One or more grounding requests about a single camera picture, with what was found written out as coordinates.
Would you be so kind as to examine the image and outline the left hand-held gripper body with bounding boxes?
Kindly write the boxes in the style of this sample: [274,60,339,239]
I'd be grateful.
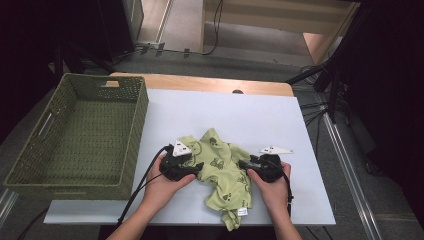
[159,140,201,182]

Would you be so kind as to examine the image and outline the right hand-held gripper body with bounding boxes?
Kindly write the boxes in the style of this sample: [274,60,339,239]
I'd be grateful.
[251,145,295,184]

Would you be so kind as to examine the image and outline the green printed baby romper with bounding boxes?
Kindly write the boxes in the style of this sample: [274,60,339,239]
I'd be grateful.
[178,127,254,232]

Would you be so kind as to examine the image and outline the green woven basket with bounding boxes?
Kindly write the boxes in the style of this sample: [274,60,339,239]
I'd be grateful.
[3,73,150,201]

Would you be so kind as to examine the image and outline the person's right hand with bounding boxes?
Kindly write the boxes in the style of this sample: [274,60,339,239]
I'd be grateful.
[246,162,293,219]

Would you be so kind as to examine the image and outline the person's left hand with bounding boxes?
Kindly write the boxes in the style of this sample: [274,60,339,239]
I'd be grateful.
[142,153,198,214]

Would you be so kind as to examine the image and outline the white table mat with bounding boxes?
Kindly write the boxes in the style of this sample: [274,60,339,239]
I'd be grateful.
[43,88,337,227]

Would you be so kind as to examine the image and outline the wooden table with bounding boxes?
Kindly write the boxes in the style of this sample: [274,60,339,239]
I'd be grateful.
[105,72,295,98]

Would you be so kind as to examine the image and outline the black tripod stand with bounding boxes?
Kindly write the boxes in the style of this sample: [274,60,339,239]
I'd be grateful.
[285,56,351,124]

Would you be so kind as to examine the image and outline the black curtain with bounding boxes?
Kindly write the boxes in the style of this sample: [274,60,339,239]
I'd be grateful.
[333,0,424,228]
[0,0,101,141]

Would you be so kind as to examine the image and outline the beige wooden cabinet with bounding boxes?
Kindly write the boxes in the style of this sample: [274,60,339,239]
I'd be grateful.
[199,0,363,66]

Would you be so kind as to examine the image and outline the black cabinet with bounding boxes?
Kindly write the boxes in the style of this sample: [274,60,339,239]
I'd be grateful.
[96,0,145,63]

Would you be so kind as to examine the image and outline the black metal stand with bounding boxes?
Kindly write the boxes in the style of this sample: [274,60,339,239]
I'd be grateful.
[53,39,118,76]

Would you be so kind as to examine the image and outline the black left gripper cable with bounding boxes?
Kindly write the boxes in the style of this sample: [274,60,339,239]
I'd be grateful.
[116,144,171,228]

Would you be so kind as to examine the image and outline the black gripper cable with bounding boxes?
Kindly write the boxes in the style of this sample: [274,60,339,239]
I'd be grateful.
[278,163,295,218]
[116,144,171,228]

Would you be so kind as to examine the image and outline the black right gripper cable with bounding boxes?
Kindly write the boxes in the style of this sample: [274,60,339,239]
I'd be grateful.
[278,163,295,218]

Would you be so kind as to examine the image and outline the black stand cable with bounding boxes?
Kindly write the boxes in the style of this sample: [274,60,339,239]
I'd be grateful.
[299,99,329,128]

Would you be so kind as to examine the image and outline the long metal floor rail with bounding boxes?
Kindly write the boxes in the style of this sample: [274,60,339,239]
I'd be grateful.
[319,111,383,240]

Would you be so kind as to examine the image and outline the black hanging cable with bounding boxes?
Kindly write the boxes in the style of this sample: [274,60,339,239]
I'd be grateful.
[201,0,224,57]

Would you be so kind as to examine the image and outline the black floor cable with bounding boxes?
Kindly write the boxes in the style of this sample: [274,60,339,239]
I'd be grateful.
[16,206,51,240]

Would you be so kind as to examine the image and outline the short metal floor rail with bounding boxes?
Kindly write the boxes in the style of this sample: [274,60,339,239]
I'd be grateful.
[0,188,18,228]

